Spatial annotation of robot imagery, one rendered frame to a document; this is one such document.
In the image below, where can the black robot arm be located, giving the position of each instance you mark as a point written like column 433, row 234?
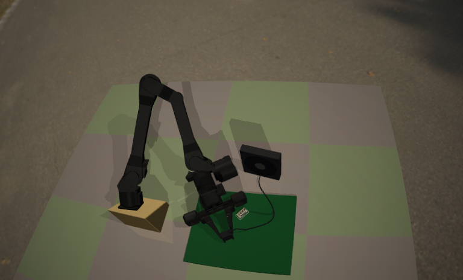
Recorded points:
column 130, row 195

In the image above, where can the black cable with plug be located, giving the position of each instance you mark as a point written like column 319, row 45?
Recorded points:
column 227, row 235

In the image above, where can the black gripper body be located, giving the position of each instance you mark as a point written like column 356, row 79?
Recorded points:
column 238, row 199

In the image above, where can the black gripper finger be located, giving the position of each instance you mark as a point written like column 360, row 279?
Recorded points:
column 209, row 221
column 229, row 212

